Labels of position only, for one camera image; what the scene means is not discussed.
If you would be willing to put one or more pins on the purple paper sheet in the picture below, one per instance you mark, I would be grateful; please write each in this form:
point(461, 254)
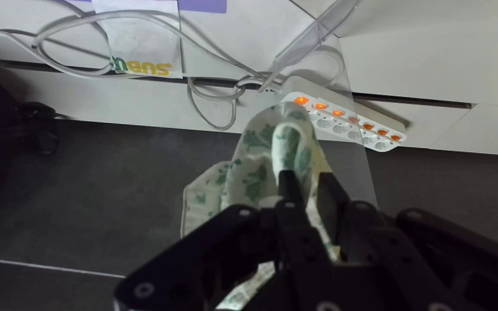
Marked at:
point(202, 5)

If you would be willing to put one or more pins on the clear acrylic stand foot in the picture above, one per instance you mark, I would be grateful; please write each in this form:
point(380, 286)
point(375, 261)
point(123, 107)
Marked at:
point(311, 36)

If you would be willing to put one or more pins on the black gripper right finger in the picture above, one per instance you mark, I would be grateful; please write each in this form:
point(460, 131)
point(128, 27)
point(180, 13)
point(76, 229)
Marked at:
point(422, 264)

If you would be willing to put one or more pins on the clear glass panel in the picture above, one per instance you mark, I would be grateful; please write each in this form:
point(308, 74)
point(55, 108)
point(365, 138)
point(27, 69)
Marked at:
point(352, 169)

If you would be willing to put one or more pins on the white cloth with green print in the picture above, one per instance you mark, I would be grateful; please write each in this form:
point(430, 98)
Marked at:
point(254, 165)

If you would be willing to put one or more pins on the white power strip orange switches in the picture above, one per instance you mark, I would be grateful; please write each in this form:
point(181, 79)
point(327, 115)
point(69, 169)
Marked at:
point(340, 122)

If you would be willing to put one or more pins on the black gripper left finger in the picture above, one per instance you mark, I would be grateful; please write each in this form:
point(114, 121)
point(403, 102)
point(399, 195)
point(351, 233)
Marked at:
point(249, 259)

